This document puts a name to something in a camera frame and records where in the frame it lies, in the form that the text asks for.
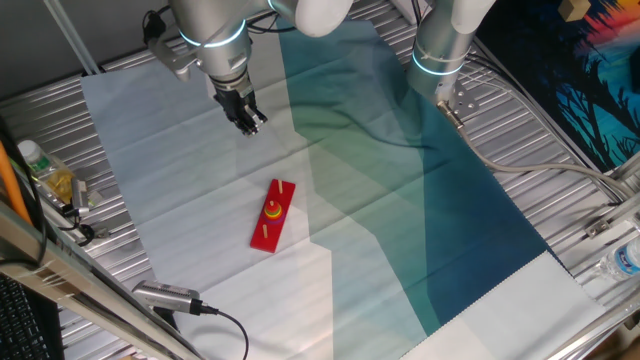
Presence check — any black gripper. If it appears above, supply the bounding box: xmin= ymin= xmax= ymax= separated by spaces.
xmin=213 ymin=88 xmax=269 ymax=137

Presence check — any red Hanoi base board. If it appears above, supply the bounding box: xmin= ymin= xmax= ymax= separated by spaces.
xmin=249 ymin=178 xmax=297 ymax=254

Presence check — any wooden block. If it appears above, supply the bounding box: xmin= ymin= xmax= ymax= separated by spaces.
xmin=558 ymin=0 xmax=592 ymax=23

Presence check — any blue green white tablecloth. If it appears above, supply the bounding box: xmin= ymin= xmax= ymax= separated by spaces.
xmin=79 ymin=14 xmax=609 ymax=360

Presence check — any yellow oil bottle green label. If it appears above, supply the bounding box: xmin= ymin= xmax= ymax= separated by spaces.
xmin=17 ymin=139 xmax=76 ymax=205

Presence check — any orange pole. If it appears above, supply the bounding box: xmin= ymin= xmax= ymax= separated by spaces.
xmin=0 ymin=139 xmax=32 ymax=226

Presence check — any black keyboard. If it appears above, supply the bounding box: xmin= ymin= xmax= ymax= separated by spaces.
xmin=0 ymin=274 xmax=64 ymax=360

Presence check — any colourful sunset poster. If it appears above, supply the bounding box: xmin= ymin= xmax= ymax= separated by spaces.
xmin=472 ymin=0 xmax=640 ymax=174

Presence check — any clear water bottle blue label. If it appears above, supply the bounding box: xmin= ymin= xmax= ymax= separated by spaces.
xmin=592 ymin=234 xmax=640 ymax=284

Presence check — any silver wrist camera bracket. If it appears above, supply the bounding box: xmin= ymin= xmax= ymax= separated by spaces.
xmin=146 ymin=37 xmax=201 ymax=84

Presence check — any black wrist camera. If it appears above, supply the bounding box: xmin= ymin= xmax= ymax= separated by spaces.
xmin=142 ymin=10 xmax=167 ymax=47

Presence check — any small silver camera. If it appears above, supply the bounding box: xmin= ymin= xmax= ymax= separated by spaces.
xmin=69 ymin=177 xmax=91 ymax=217

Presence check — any silver depth camera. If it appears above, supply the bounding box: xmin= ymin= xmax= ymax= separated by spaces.
xmin=131 ymin=279 xmax=204 ymax=317

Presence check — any aluminium frame post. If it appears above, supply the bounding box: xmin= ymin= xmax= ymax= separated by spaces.
xmin=42 ymin=0 xmax=101 ymax=76

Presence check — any black depth camera cable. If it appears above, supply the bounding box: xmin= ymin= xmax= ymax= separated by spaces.
xmin=197 ymin=299 xmax=250 ymax=360

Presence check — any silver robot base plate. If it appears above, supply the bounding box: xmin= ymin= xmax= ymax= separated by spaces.
xmin=434 ymin=79 xmax=481 ymax=124

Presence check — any aluminium frame beam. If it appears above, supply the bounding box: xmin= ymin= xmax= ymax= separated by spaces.
xmin=0 ymin=197 xmax=206 ymax=360

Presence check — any robot base cable bundle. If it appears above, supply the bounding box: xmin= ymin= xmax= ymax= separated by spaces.
xmin=462 ymin=37 xmax=626 ymax=206

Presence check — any grey cable conduit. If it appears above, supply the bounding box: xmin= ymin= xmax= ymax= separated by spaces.
xmin=437 ymin=99 xmax=634 ymax=199

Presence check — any aluminium profile rail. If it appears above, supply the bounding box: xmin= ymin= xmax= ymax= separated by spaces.
xmin=582 ymin=149 xmax=640 ymax=241

